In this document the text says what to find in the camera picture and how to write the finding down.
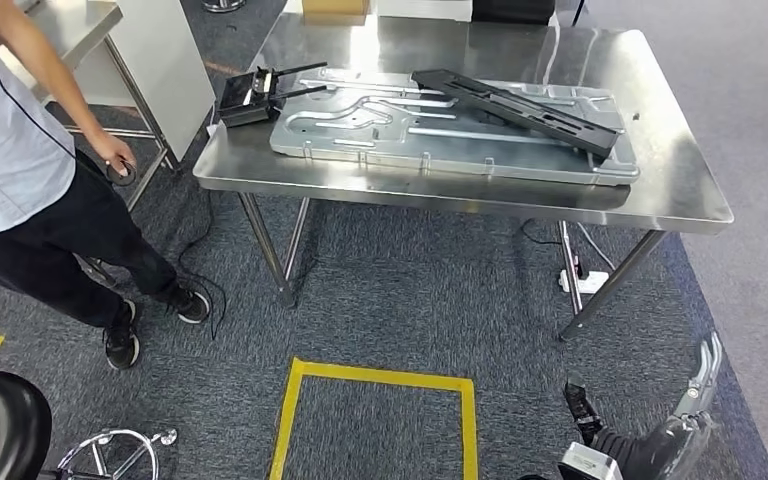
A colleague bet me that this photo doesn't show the thin black controller wire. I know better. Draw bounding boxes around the thin black controller wire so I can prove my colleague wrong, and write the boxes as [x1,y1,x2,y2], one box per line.
[0,0,112,179]

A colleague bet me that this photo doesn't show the white grey equipment case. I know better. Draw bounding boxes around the white grey equipment case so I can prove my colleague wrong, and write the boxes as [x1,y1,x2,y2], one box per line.
[375,0,475,22]

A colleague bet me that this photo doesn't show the black device with antennas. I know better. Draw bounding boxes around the black device with antennas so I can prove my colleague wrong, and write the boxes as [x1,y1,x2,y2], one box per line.
[216,61,329,129]

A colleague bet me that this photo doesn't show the white power strip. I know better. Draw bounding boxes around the white power strip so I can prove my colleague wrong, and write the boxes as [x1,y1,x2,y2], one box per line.
[558,268,611,296]

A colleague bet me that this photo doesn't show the stainless steel workbench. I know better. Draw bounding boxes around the stainless steel workbench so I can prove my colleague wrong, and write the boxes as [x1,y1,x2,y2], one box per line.
[191,11,735,342]

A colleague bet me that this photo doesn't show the white side table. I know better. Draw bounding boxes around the white side table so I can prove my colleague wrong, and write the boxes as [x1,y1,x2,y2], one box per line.
[0,0,216,286]

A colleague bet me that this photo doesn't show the black plastic plate bracket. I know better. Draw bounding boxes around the black plastic plate bracket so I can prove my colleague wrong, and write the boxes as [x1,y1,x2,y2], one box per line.
[410,68,624,160]

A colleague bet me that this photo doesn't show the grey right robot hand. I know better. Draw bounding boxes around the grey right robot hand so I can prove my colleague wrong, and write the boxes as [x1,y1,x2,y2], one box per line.
[562,331,724,480]

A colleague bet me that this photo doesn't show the brown cardboard box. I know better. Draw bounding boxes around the brown cardboard box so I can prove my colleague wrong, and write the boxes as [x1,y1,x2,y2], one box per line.
[301,0,372,26]

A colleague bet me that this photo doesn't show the stamped sheet metal panel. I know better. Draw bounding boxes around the stamped sheet metal panel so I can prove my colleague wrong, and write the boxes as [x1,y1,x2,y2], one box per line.
[269,66,642,188]

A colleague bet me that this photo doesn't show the person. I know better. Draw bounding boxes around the person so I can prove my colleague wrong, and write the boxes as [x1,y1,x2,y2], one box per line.
[0,0,213,371]

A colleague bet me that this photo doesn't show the black round button controller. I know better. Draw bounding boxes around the black round button controller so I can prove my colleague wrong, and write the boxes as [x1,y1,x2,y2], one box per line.
[105,158,139,188]

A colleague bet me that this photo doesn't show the black stool chrome base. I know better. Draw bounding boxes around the black stool chrome base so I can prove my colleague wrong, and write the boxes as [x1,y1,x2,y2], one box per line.
[0,370,179,480]

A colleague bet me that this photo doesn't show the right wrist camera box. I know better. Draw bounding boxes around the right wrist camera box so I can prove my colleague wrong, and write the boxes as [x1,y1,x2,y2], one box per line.
[558,442,624,480]

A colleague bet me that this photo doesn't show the black equipment case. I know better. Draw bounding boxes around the black equipment case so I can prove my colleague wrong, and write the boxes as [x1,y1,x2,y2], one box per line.
[471,0,558,26]

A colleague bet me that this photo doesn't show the person's left hand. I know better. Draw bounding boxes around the person's left hand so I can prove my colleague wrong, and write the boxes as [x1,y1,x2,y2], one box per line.
[85,130,139,179]

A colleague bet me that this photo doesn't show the black floor cable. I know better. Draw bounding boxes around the black floor cable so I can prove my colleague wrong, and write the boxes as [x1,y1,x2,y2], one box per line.
[177,190,228,340]

